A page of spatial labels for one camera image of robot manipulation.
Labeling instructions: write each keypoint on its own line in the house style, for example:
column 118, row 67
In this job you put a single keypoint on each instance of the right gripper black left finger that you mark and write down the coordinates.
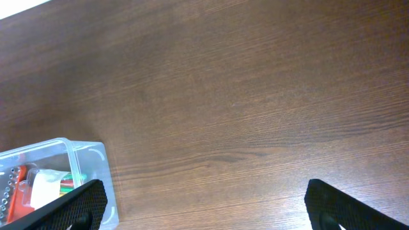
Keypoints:
column 81, row 209

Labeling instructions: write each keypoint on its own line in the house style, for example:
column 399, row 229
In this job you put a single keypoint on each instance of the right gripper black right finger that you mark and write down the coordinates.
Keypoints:
column 330, row 208

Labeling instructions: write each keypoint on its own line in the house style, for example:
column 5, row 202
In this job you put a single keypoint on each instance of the clear plastic container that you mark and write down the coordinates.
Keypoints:
column 87, row 160

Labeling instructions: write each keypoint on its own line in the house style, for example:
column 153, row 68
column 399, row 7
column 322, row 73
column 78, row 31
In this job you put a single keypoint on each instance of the orange scraper wooden handle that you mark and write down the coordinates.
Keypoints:
column 16, row 208

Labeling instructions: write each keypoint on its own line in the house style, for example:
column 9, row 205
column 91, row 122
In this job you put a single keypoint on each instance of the orange socket bit rail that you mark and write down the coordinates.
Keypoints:
column 9, row 178

